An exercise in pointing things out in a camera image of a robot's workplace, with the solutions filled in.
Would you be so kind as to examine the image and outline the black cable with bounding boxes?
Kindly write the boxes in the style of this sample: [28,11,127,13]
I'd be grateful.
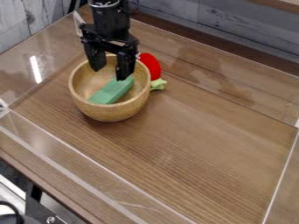
[0,200,24,224]

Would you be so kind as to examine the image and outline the red plush strawberry toy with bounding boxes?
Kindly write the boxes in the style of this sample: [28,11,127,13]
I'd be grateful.
[139,52,167,90]

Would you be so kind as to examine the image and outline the green rectangular block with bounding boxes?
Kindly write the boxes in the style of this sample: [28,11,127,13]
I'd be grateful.
[88,75,135,104]

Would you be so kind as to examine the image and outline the black metal table frame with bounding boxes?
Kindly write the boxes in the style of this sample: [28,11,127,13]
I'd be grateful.
[24,185,68,224]

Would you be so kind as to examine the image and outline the clear acrylic corner bracket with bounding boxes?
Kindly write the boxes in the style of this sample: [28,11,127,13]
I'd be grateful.
[72,11,84,37]

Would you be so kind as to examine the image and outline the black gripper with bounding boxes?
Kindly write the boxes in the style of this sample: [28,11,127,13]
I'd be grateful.
[79,0,139,81]

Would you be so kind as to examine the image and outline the brown wooden bowl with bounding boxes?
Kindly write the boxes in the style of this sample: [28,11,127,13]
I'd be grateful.
[68,53,151,122]

